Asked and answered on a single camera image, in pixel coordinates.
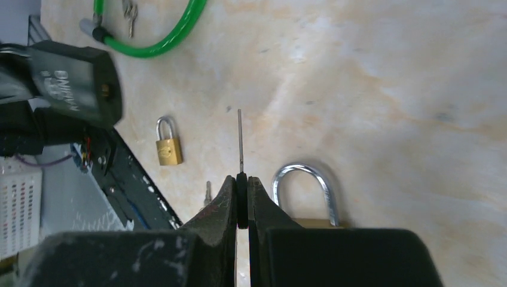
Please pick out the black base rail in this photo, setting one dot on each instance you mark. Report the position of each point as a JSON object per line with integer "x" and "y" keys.
{"x": 127, "y": 188}

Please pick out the black padlock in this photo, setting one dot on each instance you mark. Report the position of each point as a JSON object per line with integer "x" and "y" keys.
{"x": 80, "y": 82}

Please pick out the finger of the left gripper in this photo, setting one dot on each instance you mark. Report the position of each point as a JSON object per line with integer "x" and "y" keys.
{"x": 16, "y": 79}

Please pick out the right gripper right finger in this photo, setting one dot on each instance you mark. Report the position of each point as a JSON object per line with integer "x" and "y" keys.
{"x": 283, "y": 253}

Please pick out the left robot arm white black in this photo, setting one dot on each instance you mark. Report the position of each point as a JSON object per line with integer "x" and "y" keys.
{"x": 26, "y": 130}

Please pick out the large brass padlock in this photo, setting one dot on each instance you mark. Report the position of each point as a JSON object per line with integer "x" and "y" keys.
{"x": 310, "y": 193}

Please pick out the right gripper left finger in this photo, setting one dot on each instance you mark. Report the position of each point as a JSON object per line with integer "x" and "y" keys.
{"x": 200, "y": 253}

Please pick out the small brass padlock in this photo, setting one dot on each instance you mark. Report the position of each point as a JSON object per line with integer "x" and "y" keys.
{"x": 168, "y": 144}

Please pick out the green lock keys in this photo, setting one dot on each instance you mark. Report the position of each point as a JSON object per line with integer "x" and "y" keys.
{"x": 130, "y": 13}

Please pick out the green cable lock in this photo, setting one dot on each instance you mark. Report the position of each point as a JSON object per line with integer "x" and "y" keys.
{"x": 94, "y": 29}

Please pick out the black padlock key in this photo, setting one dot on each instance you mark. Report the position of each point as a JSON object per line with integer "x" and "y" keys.
{"x": 241, "y": 182}

